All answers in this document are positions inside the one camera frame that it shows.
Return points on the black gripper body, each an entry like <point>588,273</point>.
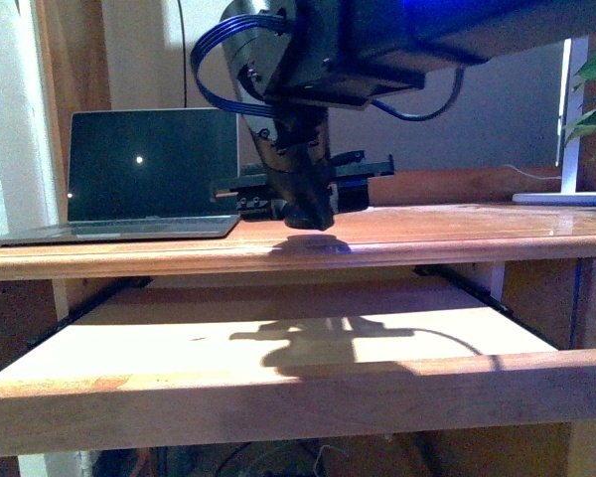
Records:
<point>298,180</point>

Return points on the wooden keyboard tray drawer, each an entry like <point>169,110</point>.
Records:
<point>166,365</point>

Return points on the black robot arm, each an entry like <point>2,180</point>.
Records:
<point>291,61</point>

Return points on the silver laptop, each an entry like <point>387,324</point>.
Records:
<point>145,175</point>

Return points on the wooden desk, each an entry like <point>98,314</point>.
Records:
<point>536,265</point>

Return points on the white pipe column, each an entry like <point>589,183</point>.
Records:
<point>62,464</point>

